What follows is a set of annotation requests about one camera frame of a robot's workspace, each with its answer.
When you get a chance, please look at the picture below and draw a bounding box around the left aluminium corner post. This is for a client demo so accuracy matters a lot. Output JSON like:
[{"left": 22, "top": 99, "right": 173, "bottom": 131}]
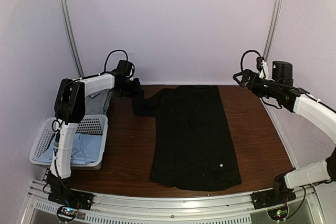
[{"left": 59, "top": 0, "right": 85, "bottom": 78}]

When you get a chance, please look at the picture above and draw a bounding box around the white plastic mesh basket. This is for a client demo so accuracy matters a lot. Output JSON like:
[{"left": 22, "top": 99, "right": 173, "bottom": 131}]
[{"left": 29, "top": 114, "right": 108, "bottom": 170}]

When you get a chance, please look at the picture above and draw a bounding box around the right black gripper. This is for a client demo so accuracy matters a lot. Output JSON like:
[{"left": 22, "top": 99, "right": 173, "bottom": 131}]
[{"left": 233, "top": 69, "right": 281, "bottom": 98}]

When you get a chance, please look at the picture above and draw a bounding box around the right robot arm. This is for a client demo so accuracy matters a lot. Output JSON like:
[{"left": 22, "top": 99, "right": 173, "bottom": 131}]
[{"left": 233, "top": 61, "right": 335, "bottom": 204}]

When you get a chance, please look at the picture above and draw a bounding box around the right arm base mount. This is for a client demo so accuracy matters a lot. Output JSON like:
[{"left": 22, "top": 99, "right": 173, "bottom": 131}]
[{"left": 251, "top": 188, "right": 296, "bottom": 209}]

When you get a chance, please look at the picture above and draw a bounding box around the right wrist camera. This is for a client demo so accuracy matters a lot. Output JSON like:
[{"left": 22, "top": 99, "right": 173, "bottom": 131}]
[{"left": 256, "top": 56, "right": 269, "bottom": 79}]

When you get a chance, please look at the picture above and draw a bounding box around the right circuit board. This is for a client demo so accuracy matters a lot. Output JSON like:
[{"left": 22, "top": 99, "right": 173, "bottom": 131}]
[{"left": 267, "top": 206, "right": 289, "bottom": 222}]

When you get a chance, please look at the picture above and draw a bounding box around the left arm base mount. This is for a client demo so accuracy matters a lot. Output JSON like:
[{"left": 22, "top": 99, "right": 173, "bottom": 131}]
[{"left": 48, "top": 188, "right": 93, "bottom": 210}]

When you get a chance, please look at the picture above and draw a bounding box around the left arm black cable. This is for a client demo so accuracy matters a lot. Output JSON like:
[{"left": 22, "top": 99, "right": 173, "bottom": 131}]
[{"left": 103, "top": 49, "right": 129, "bottom": 74}]

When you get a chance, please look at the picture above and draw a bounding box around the aluminium corner post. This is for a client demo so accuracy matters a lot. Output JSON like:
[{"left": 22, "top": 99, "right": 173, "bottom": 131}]
[
  {"left": 263, "top": 0, "right": 284, "bottom": 61},
  {"left": 59, "top": 0, "right": 85, "bottom": 78}
]

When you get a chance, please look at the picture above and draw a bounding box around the folded light blue shirt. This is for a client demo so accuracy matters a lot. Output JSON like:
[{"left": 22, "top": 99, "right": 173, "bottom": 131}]
[{"left": 33, "top": 133, "right": 102, "bottom": 166}]

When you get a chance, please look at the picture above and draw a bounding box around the circuit board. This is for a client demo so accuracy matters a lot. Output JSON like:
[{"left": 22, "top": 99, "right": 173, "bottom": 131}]
[
  {"left": 56, "top": 206, "right": 79, "bottom": 222},
  {"left": 267, "top": 206, "right": 289, "bottom": 222}
]

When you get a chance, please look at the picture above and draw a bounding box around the front aluminium rail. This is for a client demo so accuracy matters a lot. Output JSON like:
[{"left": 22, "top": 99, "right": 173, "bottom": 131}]
[{"left": 26, "top": 179, "right": 320, "bottom": 224}]

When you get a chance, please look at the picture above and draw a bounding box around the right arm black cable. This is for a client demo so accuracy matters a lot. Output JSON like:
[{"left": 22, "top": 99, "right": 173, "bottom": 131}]
[{"left": 239, "top": 49, "right": 265, "bottom": 71}]

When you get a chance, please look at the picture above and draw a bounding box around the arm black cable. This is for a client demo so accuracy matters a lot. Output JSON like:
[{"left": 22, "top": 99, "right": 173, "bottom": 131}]
[
  {"left": 239, "top": 49, "right": 265, "bottom": 71},
  {"left": 103, "top": 49, "right": 129, "bottom": 74}
]

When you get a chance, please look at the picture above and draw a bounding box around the black long sleeve shirt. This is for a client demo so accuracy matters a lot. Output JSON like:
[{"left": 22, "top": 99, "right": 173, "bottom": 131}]
[{"left": 132, "top": 86, "right": 242, "bottom": 191}]

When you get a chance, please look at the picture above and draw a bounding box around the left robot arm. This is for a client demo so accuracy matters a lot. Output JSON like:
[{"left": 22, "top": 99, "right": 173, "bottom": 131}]
[{"left": 47, "top": 60, "right": 140, "bottom": 205}]

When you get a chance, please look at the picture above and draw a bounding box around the grey cloth behind basket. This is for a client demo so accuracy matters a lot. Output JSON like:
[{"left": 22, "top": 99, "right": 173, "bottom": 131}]
[{"left": 85, "top": 90, "right": 113, "bottom": 115}]

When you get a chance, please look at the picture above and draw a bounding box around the left circuit board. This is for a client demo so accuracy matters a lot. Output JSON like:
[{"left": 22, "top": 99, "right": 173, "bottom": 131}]
[{"left": 56, "top": 206, "right": 79, "bottom": 222}]

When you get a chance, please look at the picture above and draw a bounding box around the right aluminium corner post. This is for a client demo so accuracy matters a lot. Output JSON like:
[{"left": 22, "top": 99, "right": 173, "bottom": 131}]
[{"left": 263, "top": 0, "right": 284, "bottom": 61}]

